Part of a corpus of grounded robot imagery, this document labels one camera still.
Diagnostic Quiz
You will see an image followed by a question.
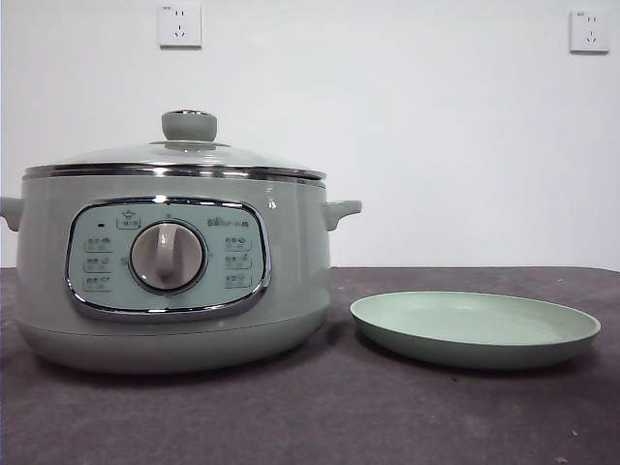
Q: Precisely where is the white wall socket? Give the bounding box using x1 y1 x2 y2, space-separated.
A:
568 10 611 55
157 1 203 50

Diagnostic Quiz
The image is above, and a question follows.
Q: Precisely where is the glass lid with green knob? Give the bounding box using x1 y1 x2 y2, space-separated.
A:
23 109 327 183

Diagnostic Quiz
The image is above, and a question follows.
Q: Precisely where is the pale green round plate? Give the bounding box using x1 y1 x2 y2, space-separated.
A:
349 290 603 372

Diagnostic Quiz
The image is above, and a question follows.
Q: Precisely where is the pale green electric steamer pot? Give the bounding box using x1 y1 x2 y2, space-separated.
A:
0 167 363 375

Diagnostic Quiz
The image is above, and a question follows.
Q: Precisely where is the beige steamer control dial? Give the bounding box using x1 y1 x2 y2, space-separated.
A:
130 221 210 293

